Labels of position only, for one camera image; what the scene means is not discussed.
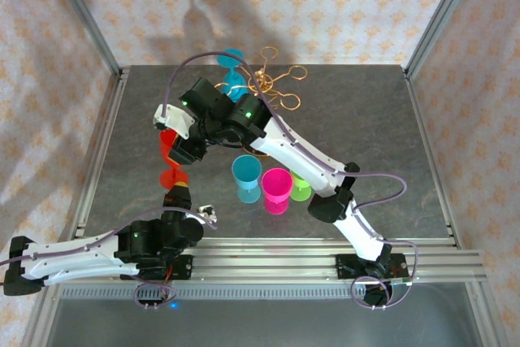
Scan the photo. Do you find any green wine glass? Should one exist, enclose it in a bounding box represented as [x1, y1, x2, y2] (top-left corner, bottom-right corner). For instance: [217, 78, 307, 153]
[288, 171, 314, 203]

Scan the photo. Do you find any turquoise wine glass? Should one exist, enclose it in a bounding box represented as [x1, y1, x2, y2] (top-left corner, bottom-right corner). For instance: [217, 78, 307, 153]
[216, 48, 249, 100]

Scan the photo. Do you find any light blue wine glass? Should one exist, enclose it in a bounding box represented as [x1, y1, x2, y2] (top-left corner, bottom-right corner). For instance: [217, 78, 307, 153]
[231, 154, 263, 205]

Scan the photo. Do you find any gold wire wine glass rack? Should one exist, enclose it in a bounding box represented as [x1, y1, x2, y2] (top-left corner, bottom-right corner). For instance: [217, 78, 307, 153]
[214, 46, 309, 160]

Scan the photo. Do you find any pink wine glass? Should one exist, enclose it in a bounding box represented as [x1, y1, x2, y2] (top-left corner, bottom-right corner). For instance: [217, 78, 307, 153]
[261, 167, 294, 217]

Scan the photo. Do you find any black adapter box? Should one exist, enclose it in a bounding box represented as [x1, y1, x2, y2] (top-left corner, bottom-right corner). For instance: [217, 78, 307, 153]
[364, 284, 394, 308]

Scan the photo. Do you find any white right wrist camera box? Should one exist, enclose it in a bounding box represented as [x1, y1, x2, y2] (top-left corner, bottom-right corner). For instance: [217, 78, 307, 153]
[153, 103, 197, 141]

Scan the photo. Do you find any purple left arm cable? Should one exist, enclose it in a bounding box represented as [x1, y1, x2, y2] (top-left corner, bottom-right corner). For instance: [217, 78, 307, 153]
[0, 207, 219, 310]

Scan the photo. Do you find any aluminium frame leg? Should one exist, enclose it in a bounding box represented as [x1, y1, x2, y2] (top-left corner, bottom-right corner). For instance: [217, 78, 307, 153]
[24, 293, 62, 347]
[466, 281, 501, 347]

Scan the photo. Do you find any grey slotted cable duct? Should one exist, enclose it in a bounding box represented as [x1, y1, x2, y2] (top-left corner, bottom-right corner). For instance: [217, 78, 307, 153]
[60, 284, 468, 301]

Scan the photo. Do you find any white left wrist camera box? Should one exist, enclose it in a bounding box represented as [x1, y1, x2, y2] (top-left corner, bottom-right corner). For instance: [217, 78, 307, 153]
[196, 204, 218, 221]

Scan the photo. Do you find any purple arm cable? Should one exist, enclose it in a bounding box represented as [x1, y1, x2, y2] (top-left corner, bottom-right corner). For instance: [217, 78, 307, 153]
[0, 207, 219, 310]
[162, 50, 419, 310]

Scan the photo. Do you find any aluminium frame post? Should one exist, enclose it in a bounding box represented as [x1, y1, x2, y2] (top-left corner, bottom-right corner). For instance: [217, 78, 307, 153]
[42, 0, 125, 78]
[404, 0, 488, 79]

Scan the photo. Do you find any red wine glass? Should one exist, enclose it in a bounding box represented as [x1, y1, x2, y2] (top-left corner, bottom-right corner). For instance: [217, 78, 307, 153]
[158, 129, 190, 191]

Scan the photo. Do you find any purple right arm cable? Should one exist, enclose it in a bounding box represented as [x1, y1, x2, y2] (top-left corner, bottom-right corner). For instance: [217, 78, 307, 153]
[162, 50, 419, 310]

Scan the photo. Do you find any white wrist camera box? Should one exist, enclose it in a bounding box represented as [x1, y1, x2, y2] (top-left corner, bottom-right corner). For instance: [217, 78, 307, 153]
[196, 204, 218, 221]
[153, 103, 197, 141]

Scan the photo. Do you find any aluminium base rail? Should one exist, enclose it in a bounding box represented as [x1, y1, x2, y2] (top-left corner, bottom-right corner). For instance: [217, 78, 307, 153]
[42, 236, 488, 285]

